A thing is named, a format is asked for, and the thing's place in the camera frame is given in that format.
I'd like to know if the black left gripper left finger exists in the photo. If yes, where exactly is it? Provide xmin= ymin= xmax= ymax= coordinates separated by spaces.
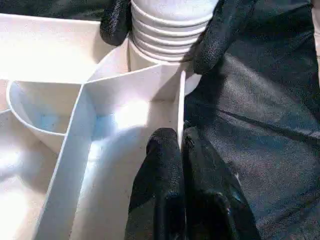
xmin=124 ymin=127 xmax=186 ymax=240

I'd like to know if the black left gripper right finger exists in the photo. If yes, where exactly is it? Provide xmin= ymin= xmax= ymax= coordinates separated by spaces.
xmin=183 ymin=121 xmax=261 ymax=240

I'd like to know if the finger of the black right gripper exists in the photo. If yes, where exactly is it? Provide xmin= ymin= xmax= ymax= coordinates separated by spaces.
xmin=99 ymin=0 xmax=133 ymax=47
xmin=192 ymin=0 xmax=254 ymax=75

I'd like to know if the white upturned plastic table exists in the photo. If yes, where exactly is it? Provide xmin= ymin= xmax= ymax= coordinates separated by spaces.
xmin=0 ymin=13 xmax=202 ymax=240

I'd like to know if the white plastic table leg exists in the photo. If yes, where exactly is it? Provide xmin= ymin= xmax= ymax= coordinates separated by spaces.
xmin=126 ymin=0 xmax=221 ymax=64

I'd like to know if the black glossy mat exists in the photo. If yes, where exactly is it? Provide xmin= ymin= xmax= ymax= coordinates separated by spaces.
xmin=0 ymin=0 xmax=320 ymax=240

